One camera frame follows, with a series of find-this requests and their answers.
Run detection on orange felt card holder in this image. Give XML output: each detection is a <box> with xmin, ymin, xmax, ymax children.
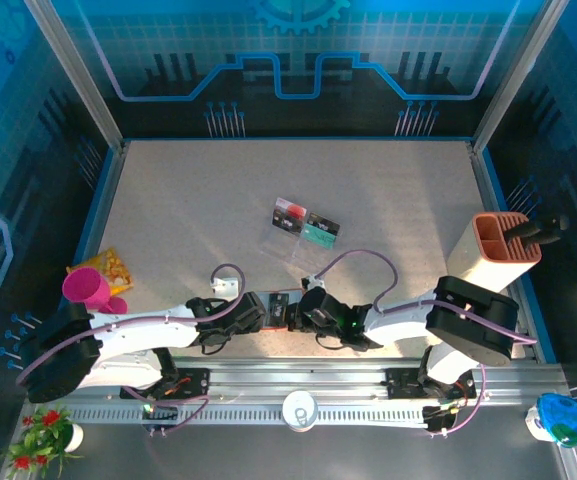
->
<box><xmin>255</xmin><ymin>287</ymin><xmax>305</xmax><ymax>333</ymax></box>

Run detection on clear acrylic card tray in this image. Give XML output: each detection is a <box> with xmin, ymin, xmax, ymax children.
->
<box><xmin>260</xmin><ymin>196</ymin><xmax>343</xmax><ymax>266</ymax></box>

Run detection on teal credit card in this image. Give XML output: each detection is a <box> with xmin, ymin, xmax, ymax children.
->
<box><xmin>301</xmin><ymin>223</ymin><xmax>338</xmax><ymax>250</ymax></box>

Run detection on white and red credit card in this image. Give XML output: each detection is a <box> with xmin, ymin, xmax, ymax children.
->
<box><xmin>275</xmin><ymin>197</ymin><xmax>308</xmax><ymax>219</ymax></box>

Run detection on yellow snack bag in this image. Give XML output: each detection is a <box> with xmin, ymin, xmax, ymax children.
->
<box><xmin>70</xmin><ymin>247</ymin><xmax>134</xmax><ymax>296</ymax></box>

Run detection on white knife block orange top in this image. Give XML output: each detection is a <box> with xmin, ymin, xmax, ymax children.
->
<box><xmin>445</xmin><ymin>211</ymin><xmax>543</xmax><ymax>294</ymax></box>

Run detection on pink plastic cup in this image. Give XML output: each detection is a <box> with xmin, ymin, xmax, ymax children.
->
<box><xmin>61</xmin><ymin>266</ymin><xmax>129</xmax><ymax>315</ymax></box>

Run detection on potted plant red flowers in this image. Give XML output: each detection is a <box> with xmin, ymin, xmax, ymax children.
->
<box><xmin>0</xmin><ymin>403</ymin><xmax>85</xmax><ymax>479</ymax></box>

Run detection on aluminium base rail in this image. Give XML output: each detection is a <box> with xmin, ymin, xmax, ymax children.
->
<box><xmin>30</xmin><ymin>355</ymin><xmax>567</xmax><ymax>409</ymax></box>

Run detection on slotted grey cable duct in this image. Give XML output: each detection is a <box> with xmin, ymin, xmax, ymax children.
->
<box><xmin>75</xmin><ymin>407</ymin><xmax>432</xmax><ymax>427</ymax></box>

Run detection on black utensil handle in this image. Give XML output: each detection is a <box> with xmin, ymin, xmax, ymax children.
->
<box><xmin>503</xmin><ymin>212</ymin><xmax>571</xmax><ymax>250</ymax></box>

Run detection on aluminium frame post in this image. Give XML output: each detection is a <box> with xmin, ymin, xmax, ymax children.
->
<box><xmin>470</xmin><ymin>0</ymin><xmax>569</xmax><ymax>154</ymax></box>
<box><xmin>25</xmin><ymin>0</ymin><xmax>127</xmax><ymax>154</ymax></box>

